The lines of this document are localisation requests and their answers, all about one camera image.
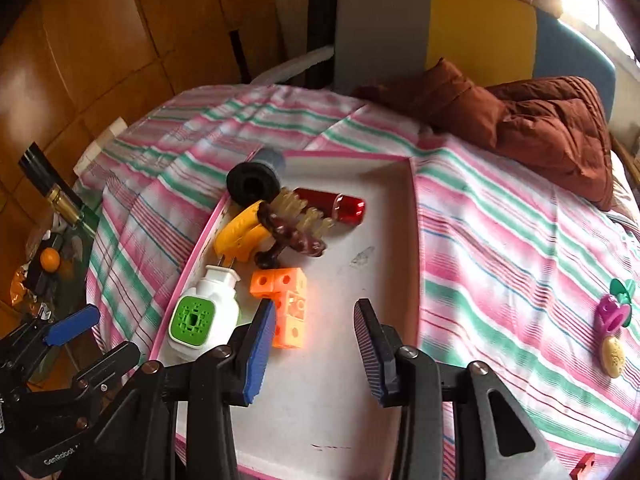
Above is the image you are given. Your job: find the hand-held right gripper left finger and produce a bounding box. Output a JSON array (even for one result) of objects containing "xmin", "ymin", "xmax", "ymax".
[{"xmin": 65, "ymin": 297, "xmax": 278, "ymax": 480}]

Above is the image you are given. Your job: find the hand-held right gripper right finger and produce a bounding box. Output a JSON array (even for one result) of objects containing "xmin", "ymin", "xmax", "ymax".
[{"xmin": 352, "ymin": 298, "xmax": 558, "ymax": 480}]

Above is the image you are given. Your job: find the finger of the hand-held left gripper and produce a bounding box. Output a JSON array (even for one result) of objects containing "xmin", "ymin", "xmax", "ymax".
[
  {"xmin": 72, "ymin": 341, "xmax": 142, "ymax": 393},
  {"xmin": 0, "ymin": 304, "xmax": 101, "ymax": 376}
]

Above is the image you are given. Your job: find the orange cube block piece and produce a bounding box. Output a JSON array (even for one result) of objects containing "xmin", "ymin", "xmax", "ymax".
[{"xmin": 250, "ymin": 267, "xmax": 307, "ymax": 350}]

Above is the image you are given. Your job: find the white green plug-in device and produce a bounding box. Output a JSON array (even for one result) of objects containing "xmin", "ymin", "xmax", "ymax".
[{"xmin": 169, "ymin": 252, "xmax": 243, "ymax": 363}]

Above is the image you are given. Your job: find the white tray with pink rim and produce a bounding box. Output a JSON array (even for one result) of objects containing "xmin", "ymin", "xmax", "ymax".
[{"xmin": 150, "ymin": 150, "xmax": 426, "ymax": 480}]

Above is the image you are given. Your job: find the brown knobbed comb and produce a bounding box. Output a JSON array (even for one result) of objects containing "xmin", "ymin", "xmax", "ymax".
[{"xmin": 254, "ymin": 186, "xmax": 335, "ymax": 268}]

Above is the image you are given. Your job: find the yellow plastic cover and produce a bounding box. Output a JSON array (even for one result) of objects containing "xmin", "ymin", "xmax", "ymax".
[{"xmin": 214, "ymin": 200, "xmax": 273, "ymax": 263}]

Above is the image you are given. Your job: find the red translucent case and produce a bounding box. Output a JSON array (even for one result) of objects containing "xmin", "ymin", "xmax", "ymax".
[{"xmin": 294, "ymin": 186, "xmax": 366, "ymax": 226}]

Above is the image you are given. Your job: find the black plastic cylinder cap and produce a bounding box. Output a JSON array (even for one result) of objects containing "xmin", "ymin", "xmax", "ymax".
[{"xmin": 226, "ymin": 147, "xmax": 287, "ymax": 208}]

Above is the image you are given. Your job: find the glass side table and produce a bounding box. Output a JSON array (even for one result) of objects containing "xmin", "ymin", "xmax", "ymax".
[{"xmin": 20, "ymin": 185, "xmax": 101, "ymax": 321}]

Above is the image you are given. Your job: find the orange wrapper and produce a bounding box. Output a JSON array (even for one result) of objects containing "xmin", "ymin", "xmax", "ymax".
[{"xmin": 10, "ymin": 262, "xmax": 43, "ymax": 311}]

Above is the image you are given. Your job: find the black tube with brass fitting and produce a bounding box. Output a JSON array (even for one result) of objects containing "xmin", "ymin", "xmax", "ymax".
[{"xmin": 18, "ymin": 142, "xmax": 98, "ymax": 236}]

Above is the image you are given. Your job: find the pink green striped bedsheet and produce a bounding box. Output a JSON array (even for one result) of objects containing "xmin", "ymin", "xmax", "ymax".
[{"xmin": 75, "ymin": 82, "xmax": 640, "ymax": 480}]

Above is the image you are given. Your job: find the pink plastic toy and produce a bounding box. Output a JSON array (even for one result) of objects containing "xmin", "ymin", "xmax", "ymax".
[{"xmin": 594, "ymin": 294, "xmax": 632, "ymax": 335}]

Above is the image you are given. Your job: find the pale yellow plastic toy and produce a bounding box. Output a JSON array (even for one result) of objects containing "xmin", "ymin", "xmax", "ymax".
[{"xmin": 600, "ymin": 334, "xmax": 626, "ymax": 378}]

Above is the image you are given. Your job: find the green plastic toy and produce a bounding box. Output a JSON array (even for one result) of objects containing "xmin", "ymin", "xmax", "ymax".
[{"xmin": 610, "ymin": 278, "xmax": 637, "ymax": 306}]

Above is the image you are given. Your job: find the brown down jacket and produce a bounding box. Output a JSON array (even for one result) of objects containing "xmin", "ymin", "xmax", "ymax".
[{"xmin": 352, "ymin": 57, "xmax": 616, "ymax": 211}]

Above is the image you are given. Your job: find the white plastic armrest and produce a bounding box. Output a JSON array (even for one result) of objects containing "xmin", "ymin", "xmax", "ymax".
[{"xmin": 250, "ymin": 45, "xmax": 335, "ymax": 86}]

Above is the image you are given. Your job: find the grey yellow blue headboard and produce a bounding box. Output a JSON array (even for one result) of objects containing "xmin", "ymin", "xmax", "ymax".
[{"xmin": 334, "ymin": 0, "xmax": 616, "ymax": 121}]

